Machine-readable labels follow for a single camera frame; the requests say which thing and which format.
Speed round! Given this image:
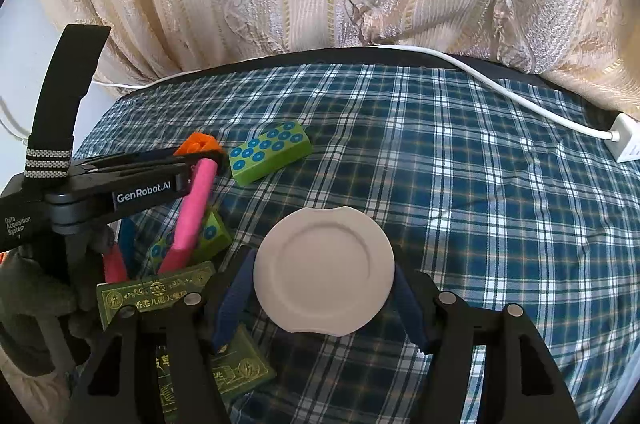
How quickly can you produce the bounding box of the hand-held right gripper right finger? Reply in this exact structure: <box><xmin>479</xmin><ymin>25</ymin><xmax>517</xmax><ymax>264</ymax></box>
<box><xmin>392</xmin><ymin>261</ymin><xmax>583</xmax><ymax>424</ymax></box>

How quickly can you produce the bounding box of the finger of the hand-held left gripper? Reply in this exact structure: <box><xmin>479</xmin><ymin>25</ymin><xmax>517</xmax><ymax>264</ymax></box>
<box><xmin>74</xmin><ymin>156</ymin><xmax>223</xmax><ymax>185</ymax></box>
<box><xmin>97</xmin><ymin>149</ymin><xmax>190</xmax><ymax>168</ymax></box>

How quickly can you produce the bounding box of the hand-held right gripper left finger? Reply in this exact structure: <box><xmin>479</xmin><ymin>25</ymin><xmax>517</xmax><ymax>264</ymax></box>
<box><xmin>65</xmin><ymin>246</ymin><xmax>261</xmax><ymax>424</ymax></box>

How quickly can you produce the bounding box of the orange building block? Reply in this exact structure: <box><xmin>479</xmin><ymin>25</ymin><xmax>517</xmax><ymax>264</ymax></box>
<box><xmin>174</xmin><ymin>132</ymin><xmax>224</xmax><ymax>158</ymax></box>

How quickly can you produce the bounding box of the long pink fuzzy stick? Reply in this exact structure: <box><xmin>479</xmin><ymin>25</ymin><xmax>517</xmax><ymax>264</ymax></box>
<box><xmin>157</xmin><ymin>159</ymin><xmax>219</xmax><ymax>275</ymax></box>

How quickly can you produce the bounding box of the white round plate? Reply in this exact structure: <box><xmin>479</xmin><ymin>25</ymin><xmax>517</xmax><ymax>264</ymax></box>
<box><xmin>252</xmin><ymin>206</ymin><xmax>396</xmax><ymax>337</ymax></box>

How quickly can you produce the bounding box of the green tile with blue dots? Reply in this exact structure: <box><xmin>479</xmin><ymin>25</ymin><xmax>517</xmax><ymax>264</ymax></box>
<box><xmin>150</xmin><ymin>206</ymin><xmax>233</xmax><ymax>275</ymax></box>
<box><xmin>229</xmin><ymin>121</ymin><xmax>313</xmax><ymax>187</ymax></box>

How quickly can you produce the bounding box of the person's left hand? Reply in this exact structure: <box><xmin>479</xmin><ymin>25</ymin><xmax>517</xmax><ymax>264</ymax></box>
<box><xmin>0</xmin><ymin>224</ymin><xmax>118</xmax><ymax>377</ymax></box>

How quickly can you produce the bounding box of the blue fuzzy stick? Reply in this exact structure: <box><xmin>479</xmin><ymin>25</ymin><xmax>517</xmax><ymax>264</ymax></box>
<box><xmin>117</xmin><ymin>219</ymin><xmax>137</xmax><ymax>275</ymax></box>

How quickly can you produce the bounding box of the blue plaid blanket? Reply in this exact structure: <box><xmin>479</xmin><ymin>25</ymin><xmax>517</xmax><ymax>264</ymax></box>
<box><xmin>75</xmin><ymin>61</ymin><xmax>640</xmax><ymax>424</ymax></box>

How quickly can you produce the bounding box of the white cable with plug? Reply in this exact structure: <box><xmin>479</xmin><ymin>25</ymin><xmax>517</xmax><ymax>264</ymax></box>
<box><xmin>0</xmin><ymin>96</ymin><xmax>32</xmax><ymax>143</ymax></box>

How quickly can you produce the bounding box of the white power cable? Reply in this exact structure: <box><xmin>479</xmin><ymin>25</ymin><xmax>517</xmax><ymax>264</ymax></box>
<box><xmin>90</xmin><ymin>44</ymin><xmax>618</xmax><ymax>141</ymax></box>

